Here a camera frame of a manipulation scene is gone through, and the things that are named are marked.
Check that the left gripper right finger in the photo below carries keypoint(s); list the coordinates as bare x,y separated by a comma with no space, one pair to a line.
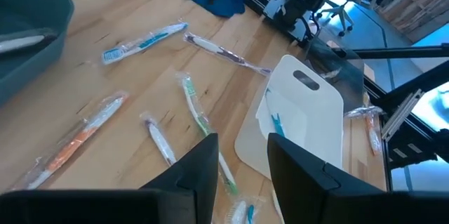
301,189

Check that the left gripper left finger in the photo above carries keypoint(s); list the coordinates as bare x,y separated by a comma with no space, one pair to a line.
200,182

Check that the blue toothbrush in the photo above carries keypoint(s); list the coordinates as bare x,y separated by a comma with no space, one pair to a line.
147,41
278,125
239,213

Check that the purple toothbrush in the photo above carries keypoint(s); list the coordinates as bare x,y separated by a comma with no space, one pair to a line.
161,143
224,52

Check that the green toothbrush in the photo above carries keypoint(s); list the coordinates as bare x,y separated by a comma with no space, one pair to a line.
197,108

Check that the orange toothbrush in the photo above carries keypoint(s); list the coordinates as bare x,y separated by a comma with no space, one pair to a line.
372,136
73,143

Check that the white plastic bin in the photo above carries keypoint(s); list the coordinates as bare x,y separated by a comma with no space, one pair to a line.
315,129

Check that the smoky transparent plastic bin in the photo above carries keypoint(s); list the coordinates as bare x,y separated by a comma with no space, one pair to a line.
347,76

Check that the grey office chair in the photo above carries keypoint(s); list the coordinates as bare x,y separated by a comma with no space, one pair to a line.
336,10

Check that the stacked wooden pallets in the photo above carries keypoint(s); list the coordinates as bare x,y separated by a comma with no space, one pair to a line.
414,3

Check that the teal plastic bin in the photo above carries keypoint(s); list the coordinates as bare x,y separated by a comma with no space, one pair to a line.
52,17

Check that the silver aluminium bracket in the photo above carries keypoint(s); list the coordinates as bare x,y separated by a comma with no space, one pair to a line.
401,115

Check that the black aluminium table frame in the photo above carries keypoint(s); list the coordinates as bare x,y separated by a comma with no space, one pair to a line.
421,131

